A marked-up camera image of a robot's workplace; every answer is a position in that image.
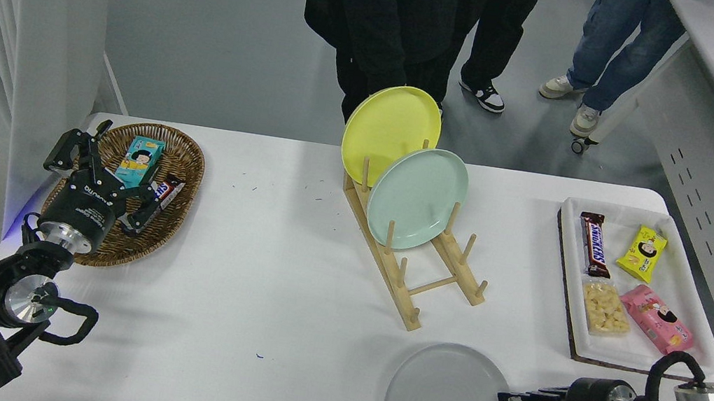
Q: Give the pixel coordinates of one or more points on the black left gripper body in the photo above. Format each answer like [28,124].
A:
[84,206]

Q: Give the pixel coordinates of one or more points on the wooden plate rack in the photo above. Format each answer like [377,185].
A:
[411,318]

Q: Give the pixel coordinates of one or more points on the pale green plate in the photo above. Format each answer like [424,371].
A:
[414,198]

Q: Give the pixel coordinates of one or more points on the yellow plate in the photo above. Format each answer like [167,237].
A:
[388,126]

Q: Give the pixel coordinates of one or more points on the Snickers bar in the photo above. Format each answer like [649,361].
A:
[595,243]
[170,187]

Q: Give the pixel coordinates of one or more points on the teal snack box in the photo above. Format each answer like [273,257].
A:
[140,157]

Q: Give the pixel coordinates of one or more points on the brown wicker basket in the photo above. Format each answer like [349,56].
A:
[183,153]

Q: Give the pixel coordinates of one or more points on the clear pack of beige snacks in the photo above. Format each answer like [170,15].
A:
[605,308]

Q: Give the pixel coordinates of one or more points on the pink snack pack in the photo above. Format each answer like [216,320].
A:
[657,322]

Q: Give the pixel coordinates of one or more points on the yellow snack pack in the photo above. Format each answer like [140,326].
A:
[641,254]

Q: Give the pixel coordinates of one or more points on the white rectangular tray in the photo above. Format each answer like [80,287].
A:
[699,280]

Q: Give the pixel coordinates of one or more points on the person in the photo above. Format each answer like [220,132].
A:
[386,7]
[622,35]
[497,23]

